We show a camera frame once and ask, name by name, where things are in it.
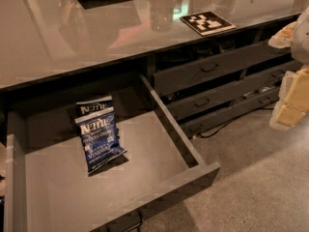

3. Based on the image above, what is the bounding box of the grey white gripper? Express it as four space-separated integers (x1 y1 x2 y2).
268 7 309 131

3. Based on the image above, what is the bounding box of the blue Kettle chip bag front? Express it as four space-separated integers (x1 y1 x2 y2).
75 107 126 174

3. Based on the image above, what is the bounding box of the blue kettle chip bag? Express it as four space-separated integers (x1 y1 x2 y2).
75 107 126 174
76 96 113 117

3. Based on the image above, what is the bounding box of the grey lower right drawer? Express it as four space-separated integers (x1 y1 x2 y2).
181 87 279 137

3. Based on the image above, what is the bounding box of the grey middle right drawer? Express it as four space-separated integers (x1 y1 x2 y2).
167 60 301 120

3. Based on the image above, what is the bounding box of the grey upper right drawer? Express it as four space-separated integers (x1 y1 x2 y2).
154 42 290 96

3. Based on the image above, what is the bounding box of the blue Kettle chip bag rear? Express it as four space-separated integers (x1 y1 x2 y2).
76 96 113 117

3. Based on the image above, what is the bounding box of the open grey top drawer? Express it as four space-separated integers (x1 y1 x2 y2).
4 76 219 232

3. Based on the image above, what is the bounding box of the black white fiducial marker tile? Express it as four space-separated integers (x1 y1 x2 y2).
180 11 236 36

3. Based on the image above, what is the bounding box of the black cable on floor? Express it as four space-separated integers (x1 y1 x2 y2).
196 106 274 139

